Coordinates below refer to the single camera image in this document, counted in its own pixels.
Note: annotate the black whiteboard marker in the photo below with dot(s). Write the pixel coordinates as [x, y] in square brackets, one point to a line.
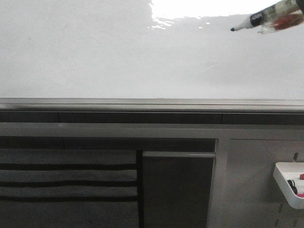
[282, 15]

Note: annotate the grey aluminium whiteboard frame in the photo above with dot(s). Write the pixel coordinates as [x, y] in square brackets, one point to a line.
[161, 105]

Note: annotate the black clip in tray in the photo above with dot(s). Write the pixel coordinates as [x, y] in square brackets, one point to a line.
[292, 185]

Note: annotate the white glossy whiteboard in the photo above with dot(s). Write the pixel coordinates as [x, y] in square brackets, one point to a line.
[145, 49]

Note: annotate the white pegboard panel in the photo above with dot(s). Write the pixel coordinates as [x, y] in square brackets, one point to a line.
[245, 193]

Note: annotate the white plastic wall tray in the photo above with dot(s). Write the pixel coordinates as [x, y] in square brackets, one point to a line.
[284, 171]

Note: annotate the dark grey cabinet panel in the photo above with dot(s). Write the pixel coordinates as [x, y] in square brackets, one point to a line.
[176, 188]

